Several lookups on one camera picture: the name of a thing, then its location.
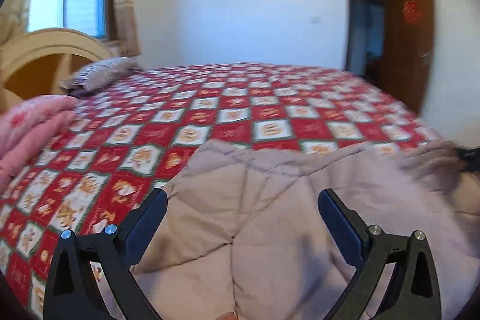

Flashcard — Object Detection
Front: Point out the red cartoon patchwork bedspread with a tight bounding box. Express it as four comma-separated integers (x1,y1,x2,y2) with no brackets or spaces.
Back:
1,63,438,319

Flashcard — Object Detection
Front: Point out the striped pillow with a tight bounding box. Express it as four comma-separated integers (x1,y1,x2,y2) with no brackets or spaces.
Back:
59,57,144,97

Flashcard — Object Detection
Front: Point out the red double happiness sticker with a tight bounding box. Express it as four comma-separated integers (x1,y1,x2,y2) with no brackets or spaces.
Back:
402,0,422,24

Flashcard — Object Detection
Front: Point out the silver door handle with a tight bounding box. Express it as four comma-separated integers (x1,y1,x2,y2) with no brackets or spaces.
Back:
421,52,431,67

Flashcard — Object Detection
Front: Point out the cream and wood headboard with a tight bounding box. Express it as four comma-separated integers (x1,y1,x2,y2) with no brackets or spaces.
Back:
1,28,116,113

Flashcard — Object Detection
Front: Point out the beige quilted down jacket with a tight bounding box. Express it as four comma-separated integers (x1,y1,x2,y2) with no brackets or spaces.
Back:
133,140,479,319

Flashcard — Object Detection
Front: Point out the beige curtain left of window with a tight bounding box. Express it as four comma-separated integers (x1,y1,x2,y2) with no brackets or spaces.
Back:
1,0,30,45

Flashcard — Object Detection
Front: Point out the pink folded quilt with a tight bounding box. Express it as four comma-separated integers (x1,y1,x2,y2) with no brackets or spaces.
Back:
1,95,79,190

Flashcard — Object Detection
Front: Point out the brown wooden door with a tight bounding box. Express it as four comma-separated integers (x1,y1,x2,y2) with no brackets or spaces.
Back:
378,0,434,114

